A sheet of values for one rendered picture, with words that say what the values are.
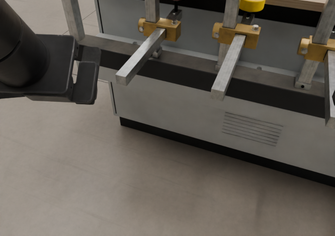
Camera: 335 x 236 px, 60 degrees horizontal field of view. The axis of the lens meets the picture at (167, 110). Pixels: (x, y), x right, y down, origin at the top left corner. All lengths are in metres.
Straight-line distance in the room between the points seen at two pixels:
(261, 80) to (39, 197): 1.15
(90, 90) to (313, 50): 0.70
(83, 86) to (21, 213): 1.28
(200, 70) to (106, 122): 0.97
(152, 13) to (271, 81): 0.43
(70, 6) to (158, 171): 0.89
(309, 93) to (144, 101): 0.84
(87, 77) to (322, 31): 0.69
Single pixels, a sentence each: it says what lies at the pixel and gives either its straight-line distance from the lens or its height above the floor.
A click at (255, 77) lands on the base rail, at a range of 0.98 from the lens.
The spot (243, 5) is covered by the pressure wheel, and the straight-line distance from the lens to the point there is 0.97.
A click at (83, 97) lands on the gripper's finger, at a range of 0.32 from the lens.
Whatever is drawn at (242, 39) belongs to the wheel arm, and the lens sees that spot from 0.88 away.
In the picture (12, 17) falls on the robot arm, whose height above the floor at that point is 1.15.
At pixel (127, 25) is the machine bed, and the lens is 1.31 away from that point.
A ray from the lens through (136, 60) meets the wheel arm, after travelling 0.80.
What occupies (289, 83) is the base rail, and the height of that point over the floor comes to 0.70.
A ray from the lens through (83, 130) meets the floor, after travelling 1.80.
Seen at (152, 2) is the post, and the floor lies 0.89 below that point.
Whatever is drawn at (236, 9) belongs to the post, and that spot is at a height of 0.91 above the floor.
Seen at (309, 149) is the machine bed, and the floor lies 0.23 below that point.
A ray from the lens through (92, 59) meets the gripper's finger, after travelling 0.34.
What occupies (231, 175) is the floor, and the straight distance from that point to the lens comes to 1.56.
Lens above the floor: 1.25
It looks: 42 degrees down
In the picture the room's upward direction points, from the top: straight up
